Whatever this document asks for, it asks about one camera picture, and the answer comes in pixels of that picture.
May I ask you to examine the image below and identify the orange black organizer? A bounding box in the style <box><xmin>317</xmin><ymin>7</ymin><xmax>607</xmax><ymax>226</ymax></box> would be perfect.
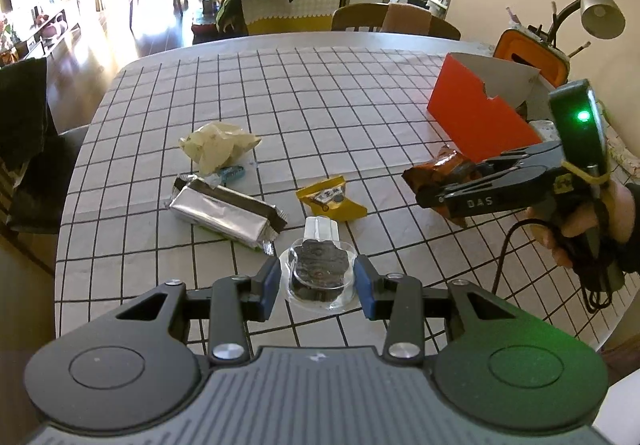
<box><xmin>492</xmin><ymin>27</ymin><xmax>571</xmax><ymax>88</ymax></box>

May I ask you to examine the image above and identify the person's right hand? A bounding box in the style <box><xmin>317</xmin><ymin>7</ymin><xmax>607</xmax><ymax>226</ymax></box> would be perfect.
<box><xmin>525</xmin><ymin>182</ymin><xmax>636</xmax><ymax>270</ymax></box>

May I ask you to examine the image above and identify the small teal candy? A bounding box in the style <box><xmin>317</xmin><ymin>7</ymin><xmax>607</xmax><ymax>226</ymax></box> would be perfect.
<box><xmin>207</xmin><ymin>165</ymin><xmax>246</xmax><ymax>186</ymax></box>

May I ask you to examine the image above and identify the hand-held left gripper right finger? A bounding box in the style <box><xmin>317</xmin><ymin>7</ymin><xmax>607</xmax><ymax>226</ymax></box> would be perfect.
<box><xmin>352</xmin><ymin>255</ymin><xmax>516</xmax><ymax>366</ymax></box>

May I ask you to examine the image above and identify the cream crumpled wrapper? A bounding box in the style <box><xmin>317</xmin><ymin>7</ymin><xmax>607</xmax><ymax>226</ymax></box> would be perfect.
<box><xmin>179</xmin><ymin>122</ymin><xmax>262</xmax><ymax>174</ymax></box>

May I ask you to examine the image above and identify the red cardboard box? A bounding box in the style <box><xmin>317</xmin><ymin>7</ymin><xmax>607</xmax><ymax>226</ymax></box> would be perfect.
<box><xmin>427</xmin><ymin>52</ymin><xmax>551</xmax><ymax>163</ymax></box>

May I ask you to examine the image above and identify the low media console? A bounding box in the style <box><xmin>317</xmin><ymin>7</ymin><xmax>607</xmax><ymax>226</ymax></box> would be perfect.
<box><xmin>0</xmin><ymin>0</ymin><xmax>81</xmax><ymax>62</ymax></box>

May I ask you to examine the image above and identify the person's right forearm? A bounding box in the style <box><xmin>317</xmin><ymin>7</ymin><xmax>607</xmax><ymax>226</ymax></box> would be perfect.
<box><xmin>617</xmin><ymin>182</ymin><xmax>640</xmax><ymax>276</ymax></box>

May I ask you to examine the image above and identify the silver packet with dark ends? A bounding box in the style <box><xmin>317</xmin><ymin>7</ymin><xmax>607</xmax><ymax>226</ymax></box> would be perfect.
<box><xmin>167</xmin><ymin>174</ymin><xmax>288</xmax><ymax>256</ymax></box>

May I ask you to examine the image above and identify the dark wooden chair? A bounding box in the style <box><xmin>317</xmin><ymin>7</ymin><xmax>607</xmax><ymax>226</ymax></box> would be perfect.
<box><xmin>0</xmin><ymin>57</ymin><xmax>93</xmax><ymax>236</ymax></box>

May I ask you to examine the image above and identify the black cable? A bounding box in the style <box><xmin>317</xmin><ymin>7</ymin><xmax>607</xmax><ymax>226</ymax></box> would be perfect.
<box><xmin>492</xmin><ymin>217</ymin><xmax>551</xmax><ymax>293</ymax></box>

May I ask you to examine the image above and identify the clear pack of dark snack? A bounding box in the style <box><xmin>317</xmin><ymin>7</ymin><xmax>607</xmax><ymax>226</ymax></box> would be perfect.
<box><xmin>279</xmin><ymin>216</ymin><xmax>358</xmax><ymax>312</ymax></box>

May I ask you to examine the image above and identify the checked tablecloth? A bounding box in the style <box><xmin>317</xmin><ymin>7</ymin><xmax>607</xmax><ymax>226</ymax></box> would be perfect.
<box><xmin>54</xmin><ymin>31</ymin><xmax>626</xmax><ymax>351</ymax></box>

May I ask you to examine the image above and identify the brown wooden chair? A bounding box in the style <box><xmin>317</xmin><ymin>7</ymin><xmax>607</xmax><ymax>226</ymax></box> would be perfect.
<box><xmin>331</xmin><ymin>2</ymin><xmax>462</xmax><ymax>42</ymax></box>

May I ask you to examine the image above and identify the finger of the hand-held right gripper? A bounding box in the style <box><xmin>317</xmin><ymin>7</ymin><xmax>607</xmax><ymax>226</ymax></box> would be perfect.
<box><xmin>417</xmin><ymin>167</ymin><xmax>538</xmax><ymax>208</ymax></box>
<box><xmin>475</xmin><ymin>144</ymin><xmax>563</xmax><ymax>176</ymax></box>

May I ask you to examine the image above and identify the beige desk lamp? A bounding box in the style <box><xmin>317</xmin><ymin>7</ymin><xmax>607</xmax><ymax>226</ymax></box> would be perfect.
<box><xmin>547</xmin><ymin>0</ymin><xmax>626</xmax><ymax>48</ymax></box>

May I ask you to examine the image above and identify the red brown chip bag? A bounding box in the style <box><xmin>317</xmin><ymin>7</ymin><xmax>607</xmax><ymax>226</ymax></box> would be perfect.
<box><xmin>402</xmin><ymin>145</ymin><xmax>488</xmax><ymax>228</ymax></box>

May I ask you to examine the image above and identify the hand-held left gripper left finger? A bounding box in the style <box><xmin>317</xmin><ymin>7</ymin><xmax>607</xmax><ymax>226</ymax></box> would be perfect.
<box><xmin>116</xmin><ymin>256</ymin><xmax>282</xmax><ymax>366</ymax></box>

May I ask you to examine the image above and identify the yellow snack packet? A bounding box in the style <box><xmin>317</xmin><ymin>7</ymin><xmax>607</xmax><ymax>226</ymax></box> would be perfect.
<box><xmin>295</xmin><ymin>177</ymin><xmax>368</xmax><ymax>223</ymax></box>

